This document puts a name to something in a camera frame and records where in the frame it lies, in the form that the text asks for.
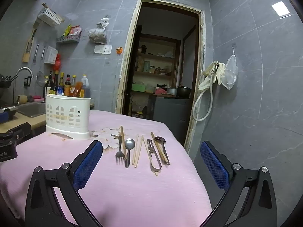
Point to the dark steel wool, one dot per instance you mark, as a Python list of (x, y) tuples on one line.
[(30, 98)]

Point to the steel sink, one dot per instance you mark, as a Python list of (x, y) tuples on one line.
[(32, 108)]

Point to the shiny metal spoon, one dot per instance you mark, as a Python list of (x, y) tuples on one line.
[(129, 144)]

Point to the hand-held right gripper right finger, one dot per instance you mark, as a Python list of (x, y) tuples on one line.
[(215, 167)]

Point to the white wall box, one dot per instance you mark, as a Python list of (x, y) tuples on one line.
[(51, 54)]

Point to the dark metal spoon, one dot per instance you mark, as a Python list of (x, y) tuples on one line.
[(165, 150)]

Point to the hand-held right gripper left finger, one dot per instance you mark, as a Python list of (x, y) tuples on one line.
[(87, 163)]

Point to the black pot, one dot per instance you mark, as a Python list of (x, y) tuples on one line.
[(183, 91)]

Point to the metal fork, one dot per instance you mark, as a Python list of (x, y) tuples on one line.
[(120, 155)]

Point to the grey wall shelf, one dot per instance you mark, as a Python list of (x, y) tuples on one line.
[(67, 39)]

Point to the wooden door frame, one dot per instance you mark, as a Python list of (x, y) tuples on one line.
[(125, 59)]

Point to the green jar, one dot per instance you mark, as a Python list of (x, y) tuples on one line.
[(146, 66)]

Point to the tan loofah scrubber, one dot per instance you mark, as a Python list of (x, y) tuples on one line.
[(21, 98)]

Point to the pink cloth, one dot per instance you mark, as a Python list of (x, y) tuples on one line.
[(161, 91)]

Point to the white mesh bag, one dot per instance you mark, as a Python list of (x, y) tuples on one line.
[(231, 73)]

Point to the black wall bracket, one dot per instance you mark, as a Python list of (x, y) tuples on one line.
[(27, 81)]

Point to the hanging clear plastic bag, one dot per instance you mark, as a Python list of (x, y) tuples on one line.
[(97, 35)]

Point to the row of sauce bottles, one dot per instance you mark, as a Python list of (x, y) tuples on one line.
[(55, 85)]

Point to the green box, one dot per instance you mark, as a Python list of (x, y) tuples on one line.
[(138, 87)]

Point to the white wall basket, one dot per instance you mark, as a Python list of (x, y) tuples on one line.
[(49, 16)]

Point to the metal mesh skimmer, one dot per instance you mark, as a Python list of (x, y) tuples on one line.
[(40, 78)]

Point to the metal faucet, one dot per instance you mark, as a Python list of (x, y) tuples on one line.
[(23, 69)]

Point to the cream rubber gloves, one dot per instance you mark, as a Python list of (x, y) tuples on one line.
[(213, 73)]

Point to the metal peeler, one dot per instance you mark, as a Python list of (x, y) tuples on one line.
[(149, 145)]

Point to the wooden pantry shelf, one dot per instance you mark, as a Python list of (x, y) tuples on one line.
[(156, 59)]

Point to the hanging metal utensil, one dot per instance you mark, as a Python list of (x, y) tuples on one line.
[(36, 53)]

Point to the white plastic utensil holder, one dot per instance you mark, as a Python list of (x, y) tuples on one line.
[(67, 115)]

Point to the grey cabinet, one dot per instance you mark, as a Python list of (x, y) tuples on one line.
[(170, 113)]

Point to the white wall switch panel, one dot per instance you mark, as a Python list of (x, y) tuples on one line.
[(102, 49)]

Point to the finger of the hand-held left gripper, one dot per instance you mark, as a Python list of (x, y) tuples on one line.
[(3, 117), (22, 130)]

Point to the metal pot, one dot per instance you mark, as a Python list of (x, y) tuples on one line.
[(172, 91)]

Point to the pink floral tablecloth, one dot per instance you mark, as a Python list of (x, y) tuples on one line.
[(132, 194)]

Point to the pink sponge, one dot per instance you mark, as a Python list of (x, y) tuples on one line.
[(37, 97)]

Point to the wooden stick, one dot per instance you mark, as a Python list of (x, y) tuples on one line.
[(44, 4)]

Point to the wooden wall knife rack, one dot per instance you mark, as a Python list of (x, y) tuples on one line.
[(28, 49)]

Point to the red seasoning packet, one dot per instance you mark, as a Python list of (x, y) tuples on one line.
[(76, 30)]

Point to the red plastic bag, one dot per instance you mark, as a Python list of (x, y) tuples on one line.
[(57, 63)]

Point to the yellow seasoning packet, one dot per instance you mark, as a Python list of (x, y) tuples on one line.
[(68, 30)]

